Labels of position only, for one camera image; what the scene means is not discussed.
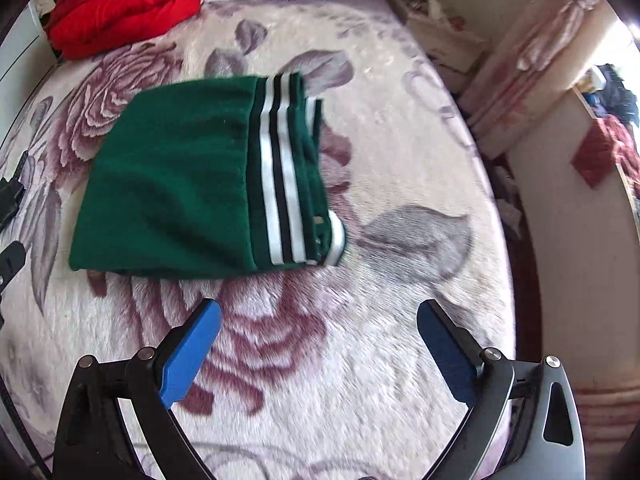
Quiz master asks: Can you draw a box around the green varsity jacket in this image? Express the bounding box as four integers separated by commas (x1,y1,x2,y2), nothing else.
70,72,347,280

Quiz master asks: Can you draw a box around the clothes pile on sill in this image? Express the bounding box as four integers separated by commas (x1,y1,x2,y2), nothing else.
570,63,639,198

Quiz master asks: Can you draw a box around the floral bed blanket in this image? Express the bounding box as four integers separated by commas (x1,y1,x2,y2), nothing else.
1,0,515,479

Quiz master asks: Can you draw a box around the red folded quilt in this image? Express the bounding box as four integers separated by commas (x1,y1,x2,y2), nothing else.
46,0,201,60

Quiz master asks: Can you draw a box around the pink floral curtain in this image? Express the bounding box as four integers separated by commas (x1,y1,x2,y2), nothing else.
459,0,616,159

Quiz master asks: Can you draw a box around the white bedside table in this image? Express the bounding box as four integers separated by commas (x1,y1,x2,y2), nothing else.
390,0,488,94

